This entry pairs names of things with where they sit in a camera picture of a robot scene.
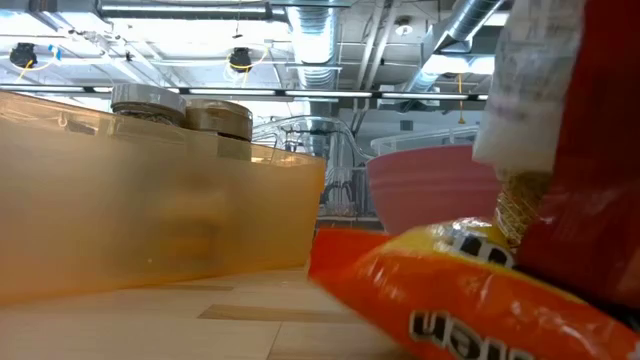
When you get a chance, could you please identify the yellow orange ramen noodle packet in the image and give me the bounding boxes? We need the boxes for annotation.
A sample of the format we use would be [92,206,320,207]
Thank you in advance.
[307,217,640,360]

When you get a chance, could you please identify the dark red ramen noodle packet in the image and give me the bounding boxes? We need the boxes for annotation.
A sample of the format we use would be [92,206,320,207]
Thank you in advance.
[472,0,640,314]

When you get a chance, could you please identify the pink bowl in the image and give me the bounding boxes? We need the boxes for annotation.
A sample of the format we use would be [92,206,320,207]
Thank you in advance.
[366,144,504,236]

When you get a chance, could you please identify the orange plastic tray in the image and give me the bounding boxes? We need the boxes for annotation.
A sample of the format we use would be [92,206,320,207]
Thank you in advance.
[0,88,327,307]

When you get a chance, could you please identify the silver round ventilation duct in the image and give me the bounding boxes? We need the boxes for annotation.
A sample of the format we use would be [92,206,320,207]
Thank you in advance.
[287,0,346,91]

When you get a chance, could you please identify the black ceiling cable reel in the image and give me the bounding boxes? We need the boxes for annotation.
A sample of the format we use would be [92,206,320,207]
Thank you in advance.
[8,42,39,70]
[227,46,254,75]

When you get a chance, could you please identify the yellow hanging cord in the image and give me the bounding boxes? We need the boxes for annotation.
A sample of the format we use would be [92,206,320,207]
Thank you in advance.
[455,72,465,125]

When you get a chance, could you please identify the silver slanted ventilation duct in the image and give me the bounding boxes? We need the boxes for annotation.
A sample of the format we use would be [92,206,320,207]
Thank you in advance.
[399,0,506,96]

